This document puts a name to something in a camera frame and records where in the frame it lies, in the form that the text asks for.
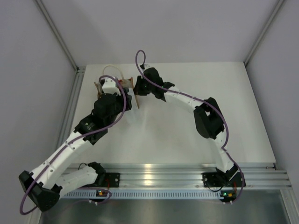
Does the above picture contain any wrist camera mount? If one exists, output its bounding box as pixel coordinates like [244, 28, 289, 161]
[99, 76, 121, 95]
[140, 64, 151, 71]

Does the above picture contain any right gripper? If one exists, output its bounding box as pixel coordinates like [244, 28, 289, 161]
[132, 77, 154, 97]

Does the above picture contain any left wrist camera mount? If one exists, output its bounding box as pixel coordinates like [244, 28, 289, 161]
[99, 76, 121, 95]

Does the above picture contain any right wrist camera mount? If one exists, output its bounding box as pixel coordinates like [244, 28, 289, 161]
[140, 64, 151, 71]

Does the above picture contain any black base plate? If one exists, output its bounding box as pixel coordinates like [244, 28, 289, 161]
[202, 172, 219, 188]
[103, 173, 121, 188]

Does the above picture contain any burlap watermelon canvas bag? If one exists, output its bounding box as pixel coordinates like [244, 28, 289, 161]
[94, 64, 139, 109]

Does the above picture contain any white bottle grey cap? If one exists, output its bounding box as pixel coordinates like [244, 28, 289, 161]
[124, 87, 137, 111]

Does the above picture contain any aluminium mounting rail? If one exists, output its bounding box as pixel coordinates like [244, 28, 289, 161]
[60, 163, 292, 189]

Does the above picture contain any slotted cable duct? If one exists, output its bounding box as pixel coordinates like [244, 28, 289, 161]
[63, 189, 233, 199]

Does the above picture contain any aluminium frame post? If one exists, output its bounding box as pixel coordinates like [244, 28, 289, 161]
[243, 0, 287, 67]
[33, 0, 78, 72]

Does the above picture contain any left aluminium frame post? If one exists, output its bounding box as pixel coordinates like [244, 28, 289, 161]
[33, 0, 78, 72]

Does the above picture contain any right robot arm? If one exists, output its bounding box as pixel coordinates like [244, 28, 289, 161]
[134, 65, 245, 189]

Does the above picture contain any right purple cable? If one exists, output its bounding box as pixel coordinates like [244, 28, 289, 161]
[135, 49, 246, 203]

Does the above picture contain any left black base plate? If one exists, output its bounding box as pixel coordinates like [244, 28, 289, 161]
[103, 173, 121, 188]

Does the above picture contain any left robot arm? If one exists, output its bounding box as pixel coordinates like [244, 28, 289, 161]
[19, 89, 135, 212]

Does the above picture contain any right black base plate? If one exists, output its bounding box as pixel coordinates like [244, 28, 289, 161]
[202, 172, 219, 188]

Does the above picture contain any right aluminium frame post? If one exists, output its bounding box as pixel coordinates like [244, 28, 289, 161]
[243, 0, 287, 67]

